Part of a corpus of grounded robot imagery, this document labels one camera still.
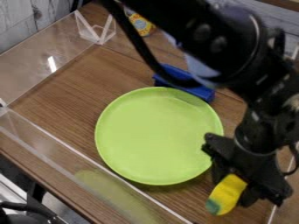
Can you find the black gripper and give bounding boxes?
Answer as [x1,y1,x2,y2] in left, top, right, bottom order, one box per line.
[201,133,293,207]

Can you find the yellow green banana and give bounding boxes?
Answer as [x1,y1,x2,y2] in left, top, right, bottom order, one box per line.
[205,174,248,216]

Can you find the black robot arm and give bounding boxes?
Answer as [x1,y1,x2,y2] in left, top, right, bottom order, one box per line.
[106,0,299,207]

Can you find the green round plate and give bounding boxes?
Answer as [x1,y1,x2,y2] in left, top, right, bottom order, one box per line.
[94,87,222,186]

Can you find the blue plastic block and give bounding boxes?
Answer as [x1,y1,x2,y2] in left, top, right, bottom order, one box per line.
[153,64,214,103]

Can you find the yellow labelled tin can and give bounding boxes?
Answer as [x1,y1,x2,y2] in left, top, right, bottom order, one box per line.
[124,7,154,37]

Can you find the clear acrylic enclosure wall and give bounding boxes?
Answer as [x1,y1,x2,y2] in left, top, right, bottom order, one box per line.
[0,106,192,224]

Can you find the clear acrylic triangle bracket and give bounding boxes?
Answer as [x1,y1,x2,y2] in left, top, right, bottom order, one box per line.
[73,10,117,46]

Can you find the black cable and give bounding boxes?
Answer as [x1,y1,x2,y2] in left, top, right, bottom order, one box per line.
[97,0,202,88]

